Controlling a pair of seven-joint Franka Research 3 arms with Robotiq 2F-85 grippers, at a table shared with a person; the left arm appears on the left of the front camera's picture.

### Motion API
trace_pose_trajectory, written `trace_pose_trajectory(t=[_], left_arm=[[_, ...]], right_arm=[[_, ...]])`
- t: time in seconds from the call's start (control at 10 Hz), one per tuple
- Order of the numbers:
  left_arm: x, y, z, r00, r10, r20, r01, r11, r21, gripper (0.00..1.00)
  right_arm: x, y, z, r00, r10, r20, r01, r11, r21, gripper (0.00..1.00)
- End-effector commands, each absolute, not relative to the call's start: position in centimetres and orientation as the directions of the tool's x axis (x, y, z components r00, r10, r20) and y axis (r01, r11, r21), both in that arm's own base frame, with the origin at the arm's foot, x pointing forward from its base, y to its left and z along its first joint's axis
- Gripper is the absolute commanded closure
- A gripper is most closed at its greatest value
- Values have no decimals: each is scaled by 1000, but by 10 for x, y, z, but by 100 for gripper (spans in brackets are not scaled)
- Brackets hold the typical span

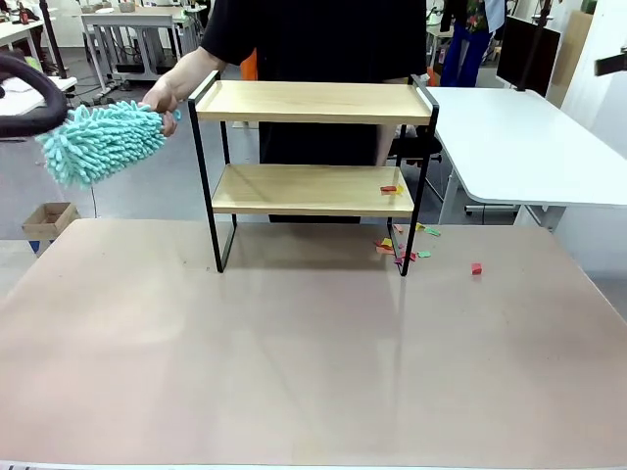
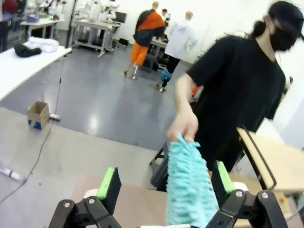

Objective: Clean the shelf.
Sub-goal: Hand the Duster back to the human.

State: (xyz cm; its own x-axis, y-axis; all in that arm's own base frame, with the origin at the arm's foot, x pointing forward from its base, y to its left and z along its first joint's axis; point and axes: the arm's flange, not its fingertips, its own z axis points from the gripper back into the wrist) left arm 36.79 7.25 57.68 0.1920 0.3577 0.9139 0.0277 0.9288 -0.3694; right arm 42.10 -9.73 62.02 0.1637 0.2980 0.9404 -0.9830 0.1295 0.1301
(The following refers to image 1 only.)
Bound teal microfibre duster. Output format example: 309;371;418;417
36;100;182;191

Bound person's right forearm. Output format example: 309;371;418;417
161;46;230;102

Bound person's left forearm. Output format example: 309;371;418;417
375;124;399;167

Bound person's right hand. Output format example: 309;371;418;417
138;77;191;139

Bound brown cardboard panel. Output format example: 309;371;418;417
557;9;595;112

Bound black stand pole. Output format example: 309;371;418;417
516;0;555;94

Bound black monitor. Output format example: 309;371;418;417
496;15;562;98

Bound white table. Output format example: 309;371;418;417
424;86;627;231

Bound person in blue trousers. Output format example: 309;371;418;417
440;0;506;88

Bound black chair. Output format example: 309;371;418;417
391;124;445;197

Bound person in black shirt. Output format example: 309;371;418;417
199;0;445;224

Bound black tripod pole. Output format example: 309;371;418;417
38;0;69;79

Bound cardboard box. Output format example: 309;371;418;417
22;202;82;241

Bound white lab desk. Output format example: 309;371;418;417
0;19;45;70

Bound wooden shelf with black frame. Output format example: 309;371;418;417
187;70;441;278

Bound grey frame workbench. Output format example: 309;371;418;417
80;10;205;94

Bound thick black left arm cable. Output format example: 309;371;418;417
0;51;69;138

